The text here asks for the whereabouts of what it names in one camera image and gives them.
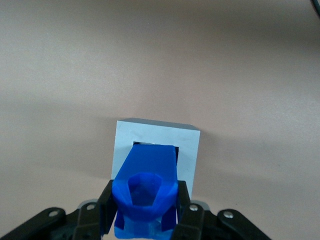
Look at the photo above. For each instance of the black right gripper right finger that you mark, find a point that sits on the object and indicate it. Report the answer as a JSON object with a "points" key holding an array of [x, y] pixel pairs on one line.
{"points": [[197, 225]]}

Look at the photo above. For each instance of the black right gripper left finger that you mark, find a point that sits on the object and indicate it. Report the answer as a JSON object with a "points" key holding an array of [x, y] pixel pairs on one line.
{"points": [[87, 222]]}

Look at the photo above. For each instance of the blue plastic part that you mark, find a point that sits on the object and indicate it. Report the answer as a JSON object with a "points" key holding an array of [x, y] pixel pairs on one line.
{"points": [[150, 162]]}

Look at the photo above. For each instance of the gray square base block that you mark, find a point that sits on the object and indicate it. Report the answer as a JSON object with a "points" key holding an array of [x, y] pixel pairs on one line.
{"points": [[125, 135]]}

